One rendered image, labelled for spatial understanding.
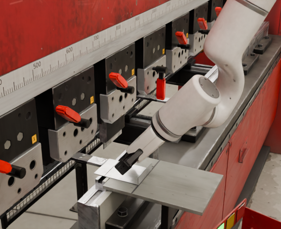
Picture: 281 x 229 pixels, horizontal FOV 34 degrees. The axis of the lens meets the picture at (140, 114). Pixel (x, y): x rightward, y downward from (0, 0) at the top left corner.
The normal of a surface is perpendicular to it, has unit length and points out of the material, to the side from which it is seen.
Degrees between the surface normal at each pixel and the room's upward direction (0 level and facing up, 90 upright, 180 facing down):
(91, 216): 90
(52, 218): 0
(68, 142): 90
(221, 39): 76
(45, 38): 90
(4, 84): 90
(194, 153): 0
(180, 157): 0
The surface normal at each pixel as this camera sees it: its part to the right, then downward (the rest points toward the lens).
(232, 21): -0.44, 0.14
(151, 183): 0.00, -0.91
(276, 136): -0.42, 0.37
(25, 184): 0.91, 0.18
